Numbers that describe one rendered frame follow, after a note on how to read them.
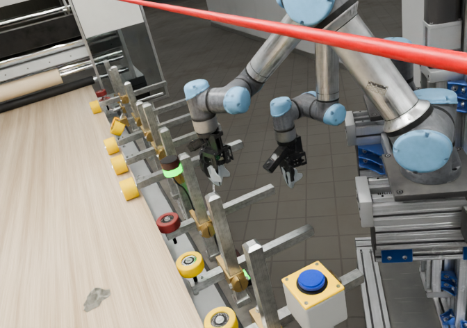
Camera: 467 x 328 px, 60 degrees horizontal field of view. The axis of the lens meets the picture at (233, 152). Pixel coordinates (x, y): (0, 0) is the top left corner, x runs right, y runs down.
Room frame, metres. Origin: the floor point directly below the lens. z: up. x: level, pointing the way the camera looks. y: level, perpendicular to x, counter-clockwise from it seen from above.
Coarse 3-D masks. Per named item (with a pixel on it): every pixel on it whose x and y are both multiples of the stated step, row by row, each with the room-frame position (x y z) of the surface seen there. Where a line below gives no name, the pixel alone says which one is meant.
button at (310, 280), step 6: (306, 270) 0.47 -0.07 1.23; (312, 270) 0.47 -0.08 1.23; (318, 270) 0.47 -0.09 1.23; (300, 276) 0.46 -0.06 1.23; (306, 276) 0.46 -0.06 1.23; (312, 276) 0.46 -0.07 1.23; (318, 276) 0.45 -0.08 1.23; (324, 276) 0.45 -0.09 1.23; (300, 282) 0.45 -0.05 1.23; (306, 282) 0.45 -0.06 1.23; (312, 282) 0.44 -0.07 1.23; (318, 282) 0.44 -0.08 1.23; (324, 282) 0.44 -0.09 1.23; (306, 288) 0.44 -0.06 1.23; (312, 288) 0.43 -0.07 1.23; (318, 288) 0.43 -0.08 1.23
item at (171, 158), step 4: (168, 156) 1.18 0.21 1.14; (172, 156) 1.18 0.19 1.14; (176, 156) 1.17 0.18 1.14; (164, 160) 1.17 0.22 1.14; (168, 160) 1.16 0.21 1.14; (172, 160) 1.15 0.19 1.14; (176, 168) 1.14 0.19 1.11; (184, 176) 1.16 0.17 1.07; (184, 188) 1.16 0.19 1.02; (188, 196) 1.16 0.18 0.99; (192, 208) 1.17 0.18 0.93
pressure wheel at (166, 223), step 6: (162, 216) 1.20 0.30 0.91; (168, 216) 1.20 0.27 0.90; (174, 216) 1.19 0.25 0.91; (156, 222) 1.17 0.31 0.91; (162, 222) 1.17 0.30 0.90; (168, 222) 1.16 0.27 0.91; (174, 222) 1.15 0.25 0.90; (180, 222) 1.18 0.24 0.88; (162, 228) 1.15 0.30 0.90; (168, 228) 1.14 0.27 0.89; (174, 228) 1.15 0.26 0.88; (174, 240) 1.18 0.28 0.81
